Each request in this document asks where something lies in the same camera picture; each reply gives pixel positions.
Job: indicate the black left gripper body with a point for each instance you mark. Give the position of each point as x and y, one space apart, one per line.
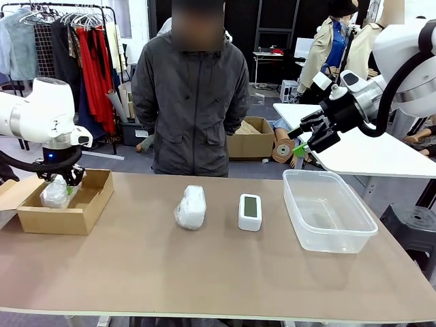
56 156

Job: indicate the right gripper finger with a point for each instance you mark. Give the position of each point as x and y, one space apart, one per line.
311 122
323 141

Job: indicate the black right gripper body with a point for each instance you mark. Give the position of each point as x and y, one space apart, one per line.
344 112

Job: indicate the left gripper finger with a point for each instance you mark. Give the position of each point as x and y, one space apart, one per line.
75 175
46 175

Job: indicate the bubble-wrapped clock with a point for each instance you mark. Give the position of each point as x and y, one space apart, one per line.
190 209
54 195

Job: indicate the white digital clock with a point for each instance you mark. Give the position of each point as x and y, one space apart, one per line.
250 221

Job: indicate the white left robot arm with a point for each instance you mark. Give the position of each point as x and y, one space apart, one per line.
51 102

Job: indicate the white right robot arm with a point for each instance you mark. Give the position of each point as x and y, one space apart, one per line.
402 44

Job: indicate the tan mannequin in blue shirt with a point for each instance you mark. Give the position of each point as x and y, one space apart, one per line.
284 134

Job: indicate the bystander in dark sleeve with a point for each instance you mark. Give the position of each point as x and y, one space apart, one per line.
8 173

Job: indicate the white computer case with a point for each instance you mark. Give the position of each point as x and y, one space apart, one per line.
289 90

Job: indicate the brown cardboard reel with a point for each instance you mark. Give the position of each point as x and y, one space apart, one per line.
282 151

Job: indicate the white side table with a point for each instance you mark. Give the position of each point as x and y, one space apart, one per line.
368 153

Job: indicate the large brown cardboard box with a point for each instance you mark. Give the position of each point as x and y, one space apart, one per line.
248 143

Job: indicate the mannequin in beige coat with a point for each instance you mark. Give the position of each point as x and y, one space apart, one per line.
327 44

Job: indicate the black plastic crate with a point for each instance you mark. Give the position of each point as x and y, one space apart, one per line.
134 134

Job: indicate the mannequin in cream outfit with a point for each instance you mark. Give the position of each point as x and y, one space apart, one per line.
366 41

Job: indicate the white monitor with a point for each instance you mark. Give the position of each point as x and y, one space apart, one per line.
303 47

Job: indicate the white background desk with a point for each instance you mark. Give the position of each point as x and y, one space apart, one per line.
269 58

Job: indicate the mannequin in grey-green clothes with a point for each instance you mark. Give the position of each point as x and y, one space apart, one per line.
146 143

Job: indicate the grey cardboard tube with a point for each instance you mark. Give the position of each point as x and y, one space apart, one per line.
116 105

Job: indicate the red item on desk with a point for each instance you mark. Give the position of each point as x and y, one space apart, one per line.
277 51

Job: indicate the skin-coloured mannequin parts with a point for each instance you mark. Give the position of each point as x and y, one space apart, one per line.
422 136

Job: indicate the red hanging dress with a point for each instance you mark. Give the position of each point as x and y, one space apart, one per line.
95 75

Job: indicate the clear plastic container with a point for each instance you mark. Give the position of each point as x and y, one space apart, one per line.
340 235

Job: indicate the black hanging garment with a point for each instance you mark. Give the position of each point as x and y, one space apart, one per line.
63 58

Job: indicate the black metal stand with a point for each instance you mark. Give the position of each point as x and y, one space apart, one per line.
427 194

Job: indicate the grey-blue hanging shirt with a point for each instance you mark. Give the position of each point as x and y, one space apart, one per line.
20 44

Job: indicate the grey metal stool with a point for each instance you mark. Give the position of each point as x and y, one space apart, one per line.
412 221

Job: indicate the person in dark grey jacket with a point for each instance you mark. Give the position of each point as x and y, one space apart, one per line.
190 102

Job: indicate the cream hanging garment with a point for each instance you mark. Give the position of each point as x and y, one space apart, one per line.
117 44

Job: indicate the black metal clothes rack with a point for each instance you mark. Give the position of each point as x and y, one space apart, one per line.
68 5

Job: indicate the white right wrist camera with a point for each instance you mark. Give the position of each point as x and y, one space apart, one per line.
323 81

